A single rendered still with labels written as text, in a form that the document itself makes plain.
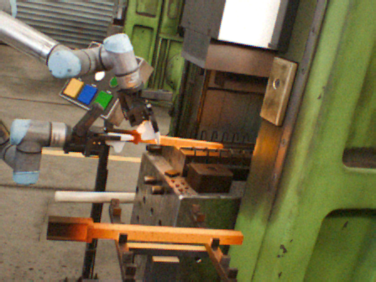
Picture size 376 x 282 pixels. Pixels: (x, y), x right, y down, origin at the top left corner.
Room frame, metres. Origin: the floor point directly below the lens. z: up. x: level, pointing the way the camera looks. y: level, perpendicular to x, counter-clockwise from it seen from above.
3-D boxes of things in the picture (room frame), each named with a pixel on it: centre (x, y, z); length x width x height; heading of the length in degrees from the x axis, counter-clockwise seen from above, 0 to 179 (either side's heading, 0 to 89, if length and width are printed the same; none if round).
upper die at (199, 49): (1.61, -0.14, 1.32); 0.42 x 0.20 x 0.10; 116
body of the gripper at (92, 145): (1.37, 0.32, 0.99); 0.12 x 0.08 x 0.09; 116
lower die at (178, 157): (1.61, -0.14, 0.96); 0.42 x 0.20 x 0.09; 116
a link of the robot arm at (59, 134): (1.33, 0.39, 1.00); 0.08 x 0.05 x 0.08; 26
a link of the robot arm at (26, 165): (1.31, 0.47, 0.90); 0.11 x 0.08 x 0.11; 48
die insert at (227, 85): (1.61, -0.19, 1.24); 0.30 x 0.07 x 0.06; 116
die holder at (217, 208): (1.57, -0.18, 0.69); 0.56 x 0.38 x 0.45; 116
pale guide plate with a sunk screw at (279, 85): (1.30, -0.21, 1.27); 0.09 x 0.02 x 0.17; 26
